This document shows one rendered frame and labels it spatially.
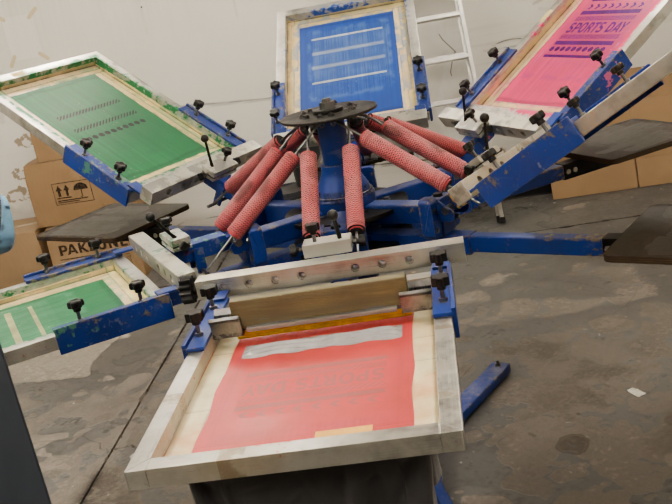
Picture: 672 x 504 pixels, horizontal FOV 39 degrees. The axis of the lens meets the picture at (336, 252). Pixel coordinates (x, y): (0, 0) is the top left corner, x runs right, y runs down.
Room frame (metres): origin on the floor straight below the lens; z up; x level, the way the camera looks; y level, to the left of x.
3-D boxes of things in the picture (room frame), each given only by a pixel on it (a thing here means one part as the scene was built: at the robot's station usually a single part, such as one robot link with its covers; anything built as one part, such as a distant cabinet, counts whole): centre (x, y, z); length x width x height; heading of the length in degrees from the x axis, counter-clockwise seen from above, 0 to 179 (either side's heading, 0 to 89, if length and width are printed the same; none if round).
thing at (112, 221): (3.25, 0.47, 0.91); 1.34 x 0.40 x 0.08; 52
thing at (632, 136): (3.09, -0.68, 0.91); 1.34 x 0.40 x 0.08; 112
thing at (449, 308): (1.99, -0.22, 0.98); 0.30 x 0.05 x 0.07; 172
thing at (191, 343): (2.07, 0.33, 0.98); 0.30 x 0.05 x 0.07; 172
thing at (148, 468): (1.79, 0.09, 0.97); 0.79 x 0.58 x 0.04; 172
